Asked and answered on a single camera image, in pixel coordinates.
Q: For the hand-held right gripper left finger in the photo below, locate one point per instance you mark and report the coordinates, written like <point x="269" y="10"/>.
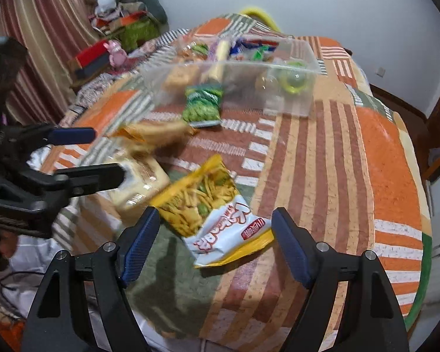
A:
<point x="141" y="249"/>

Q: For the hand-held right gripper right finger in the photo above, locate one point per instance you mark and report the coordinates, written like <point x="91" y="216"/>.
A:
<point x="293" y="249"/>

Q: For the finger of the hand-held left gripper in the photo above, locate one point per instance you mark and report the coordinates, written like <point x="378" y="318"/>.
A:
<point x="91" y="176"/>
<point x="75" y="135"/>

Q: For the cream bread packet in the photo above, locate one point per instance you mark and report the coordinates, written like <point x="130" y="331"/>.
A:
<point x="143" y="185"/>

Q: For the clear bag of brown snacks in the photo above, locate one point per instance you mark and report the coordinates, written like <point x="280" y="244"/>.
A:
<point x="157" y="134"/>

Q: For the yellow fries snack packet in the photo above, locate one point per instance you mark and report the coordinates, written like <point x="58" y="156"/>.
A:
<point x="205" y="198"/>

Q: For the green pea snack packet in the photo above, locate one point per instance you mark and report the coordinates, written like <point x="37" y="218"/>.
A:
<point x="201" y="104"/>

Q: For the clear plastic container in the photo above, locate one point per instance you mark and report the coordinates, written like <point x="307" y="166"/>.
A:
<point x="304" y="102"/>

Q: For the purple label cake packet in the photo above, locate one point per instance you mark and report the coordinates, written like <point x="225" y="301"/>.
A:
<point x="218" y="62"/>

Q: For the clear jelly cup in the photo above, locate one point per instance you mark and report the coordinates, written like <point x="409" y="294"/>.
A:
<point x="267" y="83"/>

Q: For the green jelly cup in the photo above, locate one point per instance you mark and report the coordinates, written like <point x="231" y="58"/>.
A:
<point x="295" y="80"/>

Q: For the blue snack packet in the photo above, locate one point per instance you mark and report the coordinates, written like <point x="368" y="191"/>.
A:
<point x="242" y="47"/>

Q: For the bright green snack packet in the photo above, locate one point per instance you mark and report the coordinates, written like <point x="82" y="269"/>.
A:
<point x="264" y="53"/>

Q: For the checkered patterned quilt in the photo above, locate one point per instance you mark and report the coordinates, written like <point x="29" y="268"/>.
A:
<point x="95" y="88"/>

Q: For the white bed sheet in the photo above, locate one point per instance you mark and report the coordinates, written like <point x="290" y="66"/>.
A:
<point x="33" y="275"/>

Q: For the red box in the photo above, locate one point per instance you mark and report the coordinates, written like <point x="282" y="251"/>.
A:
<point x="91" y="60"/>

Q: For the pink toy rabbit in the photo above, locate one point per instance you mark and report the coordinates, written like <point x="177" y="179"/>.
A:
<point x="116" y="54"/>

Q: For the black chair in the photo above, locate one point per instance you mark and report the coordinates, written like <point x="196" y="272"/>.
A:
<point x="3" y="69"/>

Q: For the orange striped patchwork blanket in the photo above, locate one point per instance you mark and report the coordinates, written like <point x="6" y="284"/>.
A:
<point x="352" y="154"/>

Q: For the striped red curtain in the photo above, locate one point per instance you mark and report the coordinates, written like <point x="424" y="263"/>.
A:
<point x="47" y="25"/>

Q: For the green fuzzy cushion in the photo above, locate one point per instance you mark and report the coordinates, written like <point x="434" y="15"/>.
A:
<point x="139" y="33"/>

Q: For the pile of clothes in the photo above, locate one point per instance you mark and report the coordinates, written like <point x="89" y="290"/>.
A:
<point x="132" y="5"/>

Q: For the white cabinet with stickers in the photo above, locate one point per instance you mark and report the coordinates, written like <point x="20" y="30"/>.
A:
<point x="438" y="227"/>

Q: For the yellow hoop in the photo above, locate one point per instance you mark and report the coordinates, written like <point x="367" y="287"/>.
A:
<point x="258" y="11"/>

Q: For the white wall socket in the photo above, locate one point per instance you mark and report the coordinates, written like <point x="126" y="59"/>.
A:
<point x="381" y="72"/>

